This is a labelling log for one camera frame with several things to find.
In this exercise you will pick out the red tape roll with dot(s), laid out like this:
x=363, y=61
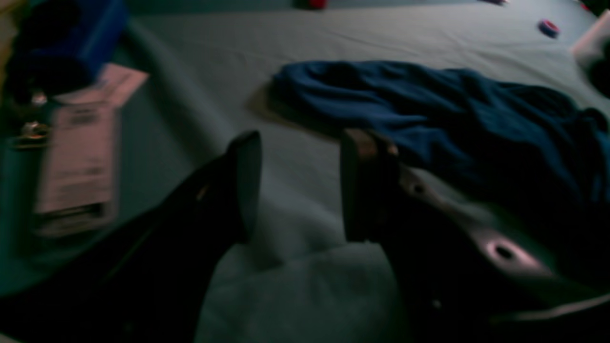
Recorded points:
x=316, y=4

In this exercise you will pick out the white paper roll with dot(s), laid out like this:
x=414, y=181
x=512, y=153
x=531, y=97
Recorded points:
x=590, y=47

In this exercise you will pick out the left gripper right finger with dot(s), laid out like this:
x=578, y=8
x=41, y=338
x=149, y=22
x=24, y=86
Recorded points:
x=462, y=280

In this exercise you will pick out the purple tape roll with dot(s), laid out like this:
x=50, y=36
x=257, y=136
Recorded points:
x=549, y=29

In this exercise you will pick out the dark blue t-shirt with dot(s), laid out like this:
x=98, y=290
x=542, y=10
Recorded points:
x=527, y=146

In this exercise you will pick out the light blue table cloth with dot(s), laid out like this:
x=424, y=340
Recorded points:
x=298, y=279

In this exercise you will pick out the white blister pack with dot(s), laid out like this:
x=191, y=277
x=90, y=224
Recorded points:
x=79, y=177

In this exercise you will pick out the white paper card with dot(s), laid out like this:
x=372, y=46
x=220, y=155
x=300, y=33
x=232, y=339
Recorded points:
x=115, y=85

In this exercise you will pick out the metal keys carabiner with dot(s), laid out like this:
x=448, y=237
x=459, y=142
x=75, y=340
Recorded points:
x=34, y=133

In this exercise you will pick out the blue box with knob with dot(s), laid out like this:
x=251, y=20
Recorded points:
x=63, y=45

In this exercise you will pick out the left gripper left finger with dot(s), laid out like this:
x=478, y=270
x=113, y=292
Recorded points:
x=146, y=281

